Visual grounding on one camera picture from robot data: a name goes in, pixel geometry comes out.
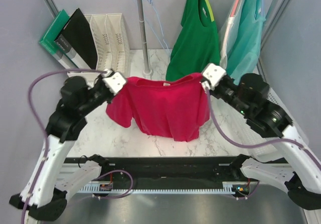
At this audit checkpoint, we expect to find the red t shirt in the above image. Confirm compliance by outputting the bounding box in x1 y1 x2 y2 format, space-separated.
106 73 209 142

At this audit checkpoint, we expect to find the light blue wire hanger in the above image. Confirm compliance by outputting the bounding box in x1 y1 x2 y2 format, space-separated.
137 0 172 58

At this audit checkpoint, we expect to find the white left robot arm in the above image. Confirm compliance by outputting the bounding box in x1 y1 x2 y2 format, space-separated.
10 71 127 221

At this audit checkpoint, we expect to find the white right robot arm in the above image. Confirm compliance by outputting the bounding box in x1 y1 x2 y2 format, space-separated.
204 73 320 210

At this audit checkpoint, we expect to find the teal t shirt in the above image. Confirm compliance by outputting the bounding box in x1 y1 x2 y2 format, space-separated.
226 0 266 84

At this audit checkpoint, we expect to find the green t shirt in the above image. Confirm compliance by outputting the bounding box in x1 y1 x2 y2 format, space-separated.
166 0 220 81

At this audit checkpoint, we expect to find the white plastic laundry basket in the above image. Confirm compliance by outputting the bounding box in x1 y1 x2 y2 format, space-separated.
230 82 294 146

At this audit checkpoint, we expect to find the white file organizer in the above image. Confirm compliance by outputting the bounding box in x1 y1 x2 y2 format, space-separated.
67 13 131 84

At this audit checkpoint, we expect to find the green folder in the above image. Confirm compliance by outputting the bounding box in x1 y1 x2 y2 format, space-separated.
39 10 77 69

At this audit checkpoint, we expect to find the metal clothes rack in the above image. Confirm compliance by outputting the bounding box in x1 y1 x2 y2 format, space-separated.
133 0 285 80

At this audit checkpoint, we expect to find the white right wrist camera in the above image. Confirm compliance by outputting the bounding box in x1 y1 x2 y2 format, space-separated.
201 63 226 91

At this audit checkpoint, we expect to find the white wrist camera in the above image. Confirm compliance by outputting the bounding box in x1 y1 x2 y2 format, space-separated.
201 63 226 91
101 69 127 95

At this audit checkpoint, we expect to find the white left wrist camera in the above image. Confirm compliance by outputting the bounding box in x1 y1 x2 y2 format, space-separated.
101 69 127 95

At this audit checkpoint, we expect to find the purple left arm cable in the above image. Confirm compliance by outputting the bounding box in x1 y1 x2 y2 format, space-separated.
21 69 107 224

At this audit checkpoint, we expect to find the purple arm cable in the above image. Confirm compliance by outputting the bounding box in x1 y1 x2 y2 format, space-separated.
21 69 107 224
204 88 321 169

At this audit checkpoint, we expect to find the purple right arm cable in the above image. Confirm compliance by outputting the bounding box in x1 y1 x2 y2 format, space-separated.
204 88 321 169

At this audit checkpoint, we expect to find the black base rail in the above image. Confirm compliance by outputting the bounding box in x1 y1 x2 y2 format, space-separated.
64 154 284 191

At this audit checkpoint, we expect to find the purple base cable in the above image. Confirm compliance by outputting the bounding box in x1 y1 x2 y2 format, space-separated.
91 170 133 201

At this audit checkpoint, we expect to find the white slotted cable duct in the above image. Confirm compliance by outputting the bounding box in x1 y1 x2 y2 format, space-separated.
77 181 250 195

